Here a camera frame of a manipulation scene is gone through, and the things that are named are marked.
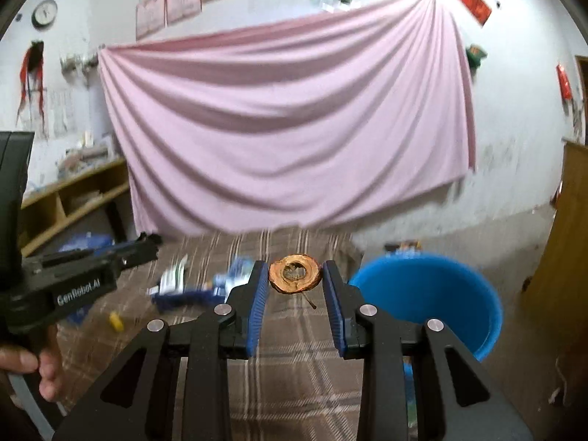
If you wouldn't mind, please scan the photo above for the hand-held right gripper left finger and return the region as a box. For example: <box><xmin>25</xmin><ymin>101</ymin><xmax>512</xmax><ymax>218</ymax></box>
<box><xmin>53</xmin><ymin>261</ymin><xmax>270</xmax><ymax>441</ymax></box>

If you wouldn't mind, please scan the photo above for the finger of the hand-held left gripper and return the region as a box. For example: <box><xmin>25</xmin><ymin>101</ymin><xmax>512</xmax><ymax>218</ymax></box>
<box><xmin>41</xmin><ymin>233</ymin><xmax>163</xmax><ymax>274</ymax></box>

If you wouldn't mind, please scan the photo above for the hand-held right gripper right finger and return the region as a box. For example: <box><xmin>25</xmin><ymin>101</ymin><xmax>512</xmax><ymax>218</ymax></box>
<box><xmin>321</xmin><ymin>259</ymin><xmax>536</xmax><ymax>441</ymax></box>

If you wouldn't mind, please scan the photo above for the brown round fruit peel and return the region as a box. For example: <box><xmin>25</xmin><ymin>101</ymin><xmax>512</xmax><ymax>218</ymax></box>
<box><xmin>269</xmin><ymin>255</ymin><xmax>323</xmax><ymax>309</ymax></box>

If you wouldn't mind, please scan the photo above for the white wrapper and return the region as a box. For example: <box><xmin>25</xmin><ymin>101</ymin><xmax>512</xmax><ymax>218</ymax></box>
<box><xmin>148</xmin><ymin>254</ymin><xmax>190</xmax><ymax>295</ymax></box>

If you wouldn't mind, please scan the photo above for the blue plastic basin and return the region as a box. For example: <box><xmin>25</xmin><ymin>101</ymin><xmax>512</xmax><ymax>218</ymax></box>
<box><xmin>348</xmin><ymin>254</ymin><xmax>502</xmax><ymax>377</ymax></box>

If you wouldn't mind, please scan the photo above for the person's left hand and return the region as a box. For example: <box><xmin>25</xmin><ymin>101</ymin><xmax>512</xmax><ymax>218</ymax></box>
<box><xmin>0</xmin><ymin>326</ymin><xmax>66</xmax><ymax>402</ymax></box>

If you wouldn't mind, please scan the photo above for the blue white crumpled packet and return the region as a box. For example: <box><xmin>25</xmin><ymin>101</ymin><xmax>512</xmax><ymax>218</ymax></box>
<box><xmin>212</xmin><ymin>257</ymin><xmax>254</xmax><ymax>301</ymax></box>

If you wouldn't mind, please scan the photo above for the flat dark blue packet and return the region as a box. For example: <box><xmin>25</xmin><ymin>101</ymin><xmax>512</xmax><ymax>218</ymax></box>
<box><xmin>151</xmin><ymin>287</ymin><xmax>223</xmax><ymax>313</ymax></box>

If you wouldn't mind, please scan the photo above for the brown plaid blanket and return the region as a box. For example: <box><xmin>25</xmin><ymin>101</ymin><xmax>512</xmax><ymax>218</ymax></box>
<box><xmin>21</xmin><ymin>229</ymin><xmax>368</xmax><ymax>441</ymax></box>

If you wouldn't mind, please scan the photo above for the wooden open shelf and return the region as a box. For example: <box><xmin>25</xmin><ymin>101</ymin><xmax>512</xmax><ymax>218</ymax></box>
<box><xmin>21</xmin><ymin>158</ymin><xmax>132</xmax><ymax>258</ymax></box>

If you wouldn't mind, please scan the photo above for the colourful floor wrapper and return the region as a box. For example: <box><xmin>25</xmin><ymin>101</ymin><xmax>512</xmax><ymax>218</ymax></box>
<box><xmin>386</xmin><ymin>239</ymin><xmax>423</xmax><ymax>255</ymax></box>

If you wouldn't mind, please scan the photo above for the pile of books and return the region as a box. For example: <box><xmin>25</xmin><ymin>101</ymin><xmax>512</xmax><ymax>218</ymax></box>
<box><xmin>57</xmin><ymin>144</ymin><xmax>118</xmax><ymax>178</ymax></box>

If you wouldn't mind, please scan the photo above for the pink hanging cloth sheet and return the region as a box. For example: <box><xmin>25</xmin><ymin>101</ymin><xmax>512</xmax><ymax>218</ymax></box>
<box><xmin>97</xmin><ymin>0</ymin><xmax>477</xmax><ymax>235</ymax></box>

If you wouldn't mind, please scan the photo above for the red hanging tassel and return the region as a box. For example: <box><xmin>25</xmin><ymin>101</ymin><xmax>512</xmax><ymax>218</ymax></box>
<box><xmin>17</xmin><ymin>41</ymin><xmax>49</xmax><ymax>139</ymax></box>

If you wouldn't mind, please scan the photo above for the wooden cabinet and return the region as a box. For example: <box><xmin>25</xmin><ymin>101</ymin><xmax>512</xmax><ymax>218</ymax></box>
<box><xmin>521</xmin><ymin>141</ymin><xmax>588</xmax><ymax>331</ymax></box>

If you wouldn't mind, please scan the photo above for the green hat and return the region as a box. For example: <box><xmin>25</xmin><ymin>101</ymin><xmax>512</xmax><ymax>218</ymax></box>
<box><xmin>465</xmin><ymin>44</ymin><xmax>488</xmax><ymax>72</ymax></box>

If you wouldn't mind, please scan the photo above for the grey strap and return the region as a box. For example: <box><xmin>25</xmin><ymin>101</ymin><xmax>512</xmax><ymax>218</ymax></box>
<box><xmin>9</xmin><ymin>372</ymin><xmax>52</xmax><ymax>441</ymax></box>

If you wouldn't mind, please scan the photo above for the white wall paper sheet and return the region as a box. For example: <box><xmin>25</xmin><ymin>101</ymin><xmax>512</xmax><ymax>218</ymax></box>
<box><xmin>48</xmin><ymin>89</ymin><xmax>76</xmax><ymax>139</ymax></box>

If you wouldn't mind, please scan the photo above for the grey wall fixture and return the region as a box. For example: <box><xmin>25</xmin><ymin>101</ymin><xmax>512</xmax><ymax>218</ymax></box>
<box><xmin>60</xmin><ymin>53</ymin><xmax>99</xmax><ymax>83</ymax></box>

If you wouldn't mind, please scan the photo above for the group of wall certificates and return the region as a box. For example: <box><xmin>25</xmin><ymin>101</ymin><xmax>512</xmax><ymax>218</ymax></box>
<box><xmin>135</xmin><ymin>0</ymin><xmax>308</xmax><ymax>41</ymax></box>

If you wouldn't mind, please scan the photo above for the round wall clock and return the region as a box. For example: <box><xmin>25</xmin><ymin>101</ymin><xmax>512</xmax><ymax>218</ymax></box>
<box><xmin>31</xmin><ymin>0</ymin><xmax>58</xmax><ymax>28</ymax></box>

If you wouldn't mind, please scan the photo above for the small red wall paper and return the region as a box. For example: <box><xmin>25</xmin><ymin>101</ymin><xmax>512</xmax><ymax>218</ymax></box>
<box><xmin>556</xmin><ymin>63</ymin><xmax>574</xmax><ymax>100</ymax></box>

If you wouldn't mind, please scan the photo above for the wooden door frame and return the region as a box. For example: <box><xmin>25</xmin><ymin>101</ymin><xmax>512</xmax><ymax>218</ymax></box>
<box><xmin>574</xmin><ymin>55</ymin><xmax>588</xmax><ymax>143</ymax></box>

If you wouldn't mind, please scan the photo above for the large red wall paper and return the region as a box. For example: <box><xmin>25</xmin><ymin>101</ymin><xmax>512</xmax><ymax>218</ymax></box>
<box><xmin>450</xmin><ymin>0</ymin><xmax>492</xmax><ymax>27</ymax></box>

